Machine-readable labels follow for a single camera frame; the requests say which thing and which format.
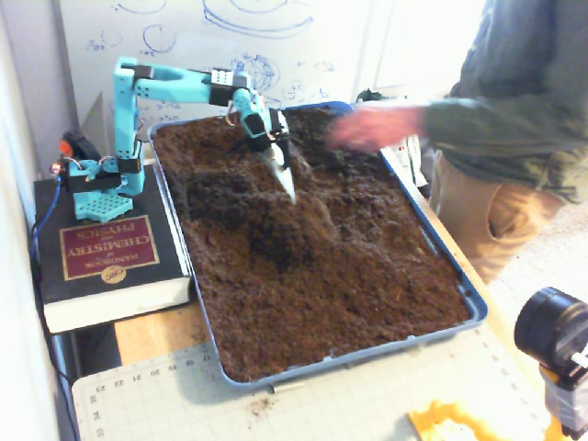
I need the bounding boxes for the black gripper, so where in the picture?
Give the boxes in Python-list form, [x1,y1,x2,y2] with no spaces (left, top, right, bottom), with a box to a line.
[249,108,298,206]

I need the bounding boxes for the brown soil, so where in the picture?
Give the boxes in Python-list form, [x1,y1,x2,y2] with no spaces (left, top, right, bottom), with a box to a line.
[152,105,472,385]

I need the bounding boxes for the olive sleeved forearm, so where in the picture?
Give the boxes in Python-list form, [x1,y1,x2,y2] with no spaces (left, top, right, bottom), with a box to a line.
[422,94,588,185]

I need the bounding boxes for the person hand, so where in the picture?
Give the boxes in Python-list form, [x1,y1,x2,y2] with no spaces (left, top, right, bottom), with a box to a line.
[328,104,426,155]

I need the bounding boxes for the whiteboard with blue drawings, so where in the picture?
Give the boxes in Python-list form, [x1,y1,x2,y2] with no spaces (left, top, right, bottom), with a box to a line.
[49,0,374,139]

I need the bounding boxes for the blank white board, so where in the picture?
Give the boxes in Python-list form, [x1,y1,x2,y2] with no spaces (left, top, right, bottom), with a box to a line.
[374,0,488,93]

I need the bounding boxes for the black chemistry physics handbook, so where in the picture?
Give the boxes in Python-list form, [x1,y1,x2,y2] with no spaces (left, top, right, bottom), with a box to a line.
[31,163,194,334]

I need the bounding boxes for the blue plastic tray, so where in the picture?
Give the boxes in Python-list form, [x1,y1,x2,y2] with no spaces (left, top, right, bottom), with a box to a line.
[147,99,489,394]

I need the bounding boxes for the green cutting mat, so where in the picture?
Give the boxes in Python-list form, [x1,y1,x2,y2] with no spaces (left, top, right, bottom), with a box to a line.
[71,328,557,441]

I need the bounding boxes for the person torso and legs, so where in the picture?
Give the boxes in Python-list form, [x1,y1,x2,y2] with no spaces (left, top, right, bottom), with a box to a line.
[426,0,588,284]

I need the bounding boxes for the yellow plastic part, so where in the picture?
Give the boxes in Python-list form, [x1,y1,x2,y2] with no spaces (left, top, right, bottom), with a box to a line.
[407,399,502,441]

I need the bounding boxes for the blue cable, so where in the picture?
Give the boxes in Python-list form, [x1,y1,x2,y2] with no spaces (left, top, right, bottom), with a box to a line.
[27,176,63,277]

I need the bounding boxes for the black camera lens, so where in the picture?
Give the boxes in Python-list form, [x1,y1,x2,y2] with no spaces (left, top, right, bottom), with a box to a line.
[514,287,588,373]

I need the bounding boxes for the black cable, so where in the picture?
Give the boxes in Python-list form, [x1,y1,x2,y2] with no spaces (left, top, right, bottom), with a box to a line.
[27,220,79,441]

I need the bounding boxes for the yellow taped camera stand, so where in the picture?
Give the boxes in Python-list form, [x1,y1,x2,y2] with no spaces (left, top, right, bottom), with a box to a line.
[539,357,588,441]

